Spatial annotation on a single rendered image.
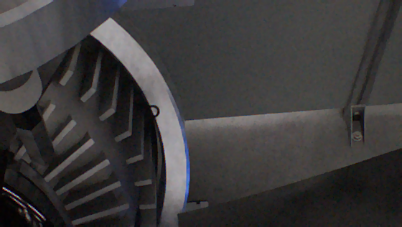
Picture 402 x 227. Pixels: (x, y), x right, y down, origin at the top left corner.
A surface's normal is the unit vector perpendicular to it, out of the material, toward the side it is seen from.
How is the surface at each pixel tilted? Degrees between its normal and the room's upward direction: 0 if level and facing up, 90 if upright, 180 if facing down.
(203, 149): 0
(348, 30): 90
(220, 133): 0
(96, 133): 52
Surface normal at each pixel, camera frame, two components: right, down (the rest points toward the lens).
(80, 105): 0.76, -0.60
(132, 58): 0.06, 0.36
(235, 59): 0.08, 0.87
